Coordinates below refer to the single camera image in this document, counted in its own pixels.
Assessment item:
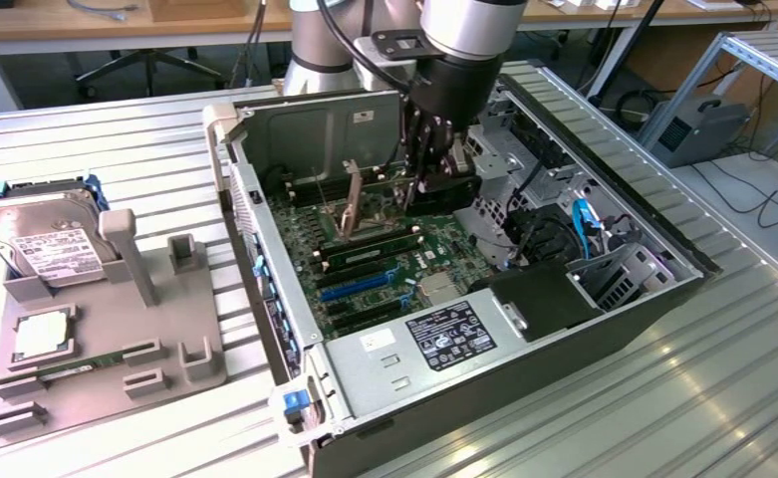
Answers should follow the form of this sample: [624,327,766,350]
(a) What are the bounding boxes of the black camera cable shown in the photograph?
[313,0,413,95]

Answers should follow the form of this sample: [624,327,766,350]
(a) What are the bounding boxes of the silver metal drive cage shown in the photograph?
[454,82,602,270]

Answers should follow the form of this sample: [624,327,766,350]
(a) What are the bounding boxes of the grey computer tower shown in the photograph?
[638,97,756,169]

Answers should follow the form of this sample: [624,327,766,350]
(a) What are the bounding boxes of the light blue network cable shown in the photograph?
[68,0,139,21]

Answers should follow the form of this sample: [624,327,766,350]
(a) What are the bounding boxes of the square CPU chip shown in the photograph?
[12,312,76,359]

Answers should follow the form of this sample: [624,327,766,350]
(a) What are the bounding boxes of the RAM slot white clips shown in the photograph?
[288,179,385,199]
[284,167,380,184]
[309,229,417,258]

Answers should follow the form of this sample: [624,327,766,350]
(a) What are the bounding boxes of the aluminium frame table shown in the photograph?
[650,27,778,155]

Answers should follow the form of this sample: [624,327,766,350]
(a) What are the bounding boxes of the black power wire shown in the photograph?
[502,201,576,265]

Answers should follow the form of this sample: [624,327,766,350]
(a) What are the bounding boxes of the silver chipset heatsink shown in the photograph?
[416,275,462,306]

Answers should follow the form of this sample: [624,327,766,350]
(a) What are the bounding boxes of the CPU socket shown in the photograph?
[320,197,391,241]

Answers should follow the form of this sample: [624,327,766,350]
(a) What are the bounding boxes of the wooden desk white frame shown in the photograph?
[518,0,778,99]
[0,0,296,114]

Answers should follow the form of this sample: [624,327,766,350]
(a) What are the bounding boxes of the silver power supply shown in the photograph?
[320,291,534,420]

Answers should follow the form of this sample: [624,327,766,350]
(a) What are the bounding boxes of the coiled black cable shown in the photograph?
[612,87,656,126]

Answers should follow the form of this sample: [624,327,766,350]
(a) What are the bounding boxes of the blue case latch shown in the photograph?
[279,391,308,418]

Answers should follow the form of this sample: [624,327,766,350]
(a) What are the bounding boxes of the green motherboard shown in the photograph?
[268,166,500,345]

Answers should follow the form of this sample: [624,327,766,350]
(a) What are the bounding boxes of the RAM slot black clips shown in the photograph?
[287,173,383,192]
[305,224,413,251]
[291,185,353,207]
[315,234,421,264]

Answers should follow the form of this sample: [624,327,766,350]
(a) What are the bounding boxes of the grey parts rack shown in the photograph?
[0,207,231,452]

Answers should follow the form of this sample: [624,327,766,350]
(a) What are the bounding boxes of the brown box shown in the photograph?
[148,0,243,22]

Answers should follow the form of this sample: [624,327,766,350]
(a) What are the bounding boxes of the black plastic shroud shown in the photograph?
[466,261,607,344]

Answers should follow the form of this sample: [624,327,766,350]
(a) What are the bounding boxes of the open black PC case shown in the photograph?
[199,72,723,478]

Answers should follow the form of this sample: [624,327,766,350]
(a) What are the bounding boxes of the perforated metal disk bay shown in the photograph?
[564,241,703,314]

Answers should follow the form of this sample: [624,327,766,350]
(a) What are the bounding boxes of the black pole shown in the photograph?
[584,0,666,104]

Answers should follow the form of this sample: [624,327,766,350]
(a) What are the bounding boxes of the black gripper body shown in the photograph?
[404,52,507,126]

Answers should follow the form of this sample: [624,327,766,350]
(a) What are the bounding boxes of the blue data wire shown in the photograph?
[570,195,607,261]

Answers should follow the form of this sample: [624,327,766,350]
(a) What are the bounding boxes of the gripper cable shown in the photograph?
[227,0,268,90]

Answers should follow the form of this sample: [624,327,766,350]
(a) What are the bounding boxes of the graphics card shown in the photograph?
[333,158,484,245]

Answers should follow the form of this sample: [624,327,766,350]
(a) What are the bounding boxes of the silver hard disk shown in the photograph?
[0,191,108,290]

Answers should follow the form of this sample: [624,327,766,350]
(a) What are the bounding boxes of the blue expansion slot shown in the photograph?
[317,277,400,303]

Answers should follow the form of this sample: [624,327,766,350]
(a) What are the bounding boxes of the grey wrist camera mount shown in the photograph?
[352,29,444,92]

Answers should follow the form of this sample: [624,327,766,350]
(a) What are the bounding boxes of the black office chair base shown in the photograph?
[518,28,571,52]
[73,47,224,100]

